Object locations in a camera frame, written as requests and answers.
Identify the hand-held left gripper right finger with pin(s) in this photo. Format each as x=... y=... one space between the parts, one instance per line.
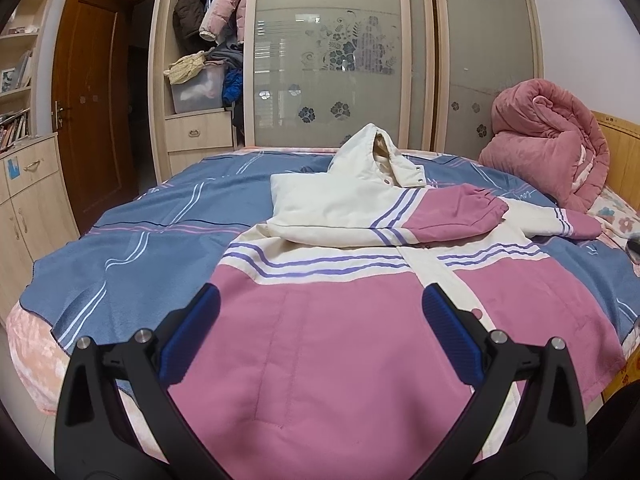
x=450 y=332

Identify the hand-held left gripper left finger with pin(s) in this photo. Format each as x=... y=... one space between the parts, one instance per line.
x=192 y=332

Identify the pink and white hooded jacket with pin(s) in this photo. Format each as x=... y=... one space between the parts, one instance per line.
x=325 y=360

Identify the pile of grey clothes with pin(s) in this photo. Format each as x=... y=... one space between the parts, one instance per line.
x=227 y=55

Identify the blue striped bed sheet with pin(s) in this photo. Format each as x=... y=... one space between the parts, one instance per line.
x=150 y=240

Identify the plain wardrobe drawer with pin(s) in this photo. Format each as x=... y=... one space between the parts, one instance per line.
x=200 y=162

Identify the light wooden bookshelf cabinet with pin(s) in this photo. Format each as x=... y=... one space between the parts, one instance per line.
x=35 y=210

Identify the small black object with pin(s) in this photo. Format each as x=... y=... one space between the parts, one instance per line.
x=634 y=251

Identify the floral print blanket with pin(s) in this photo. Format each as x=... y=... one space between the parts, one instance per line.
x=617 y=215

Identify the rolled pink quilt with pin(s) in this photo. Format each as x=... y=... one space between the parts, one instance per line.
x=540 y=135

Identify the clear plastic storage box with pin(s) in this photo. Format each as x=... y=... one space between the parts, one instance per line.
x=200 y=92

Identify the brown wooden door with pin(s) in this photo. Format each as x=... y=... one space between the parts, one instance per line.
x=95 y=110

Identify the blue sticker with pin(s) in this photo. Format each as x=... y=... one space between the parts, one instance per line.
x=12 y=168

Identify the wooden bed headboard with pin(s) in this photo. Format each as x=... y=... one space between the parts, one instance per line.
x=622 y=160

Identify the blue garment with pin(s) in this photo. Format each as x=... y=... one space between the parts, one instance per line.
x=232 y=87

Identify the light wooden wardrobe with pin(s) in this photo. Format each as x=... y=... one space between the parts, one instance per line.
x=161 y=85

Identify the frosted sliding door large flowers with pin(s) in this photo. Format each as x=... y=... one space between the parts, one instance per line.
x=325 y=100

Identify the crumpled yellow cloth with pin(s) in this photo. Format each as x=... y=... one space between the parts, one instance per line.
x=185 y=67

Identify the row of books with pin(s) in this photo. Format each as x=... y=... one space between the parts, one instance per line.
x=12 y=130

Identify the frosted sliding door small flowers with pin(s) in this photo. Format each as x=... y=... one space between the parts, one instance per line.
x=490 y=35

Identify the upright leaning books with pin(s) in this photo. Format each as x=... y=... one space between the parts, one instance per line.
x=23 y=70

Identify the hanging dark brown jacket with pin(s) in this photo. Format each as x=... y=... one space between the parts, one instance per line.
x=190 y=5

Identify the hanging pink puffer jacket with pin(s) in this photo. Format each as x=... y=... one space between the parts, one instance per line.
x=225 y=5

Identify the small photo frame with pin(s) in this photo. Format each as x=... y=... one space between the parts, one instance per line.
x=7 y=80

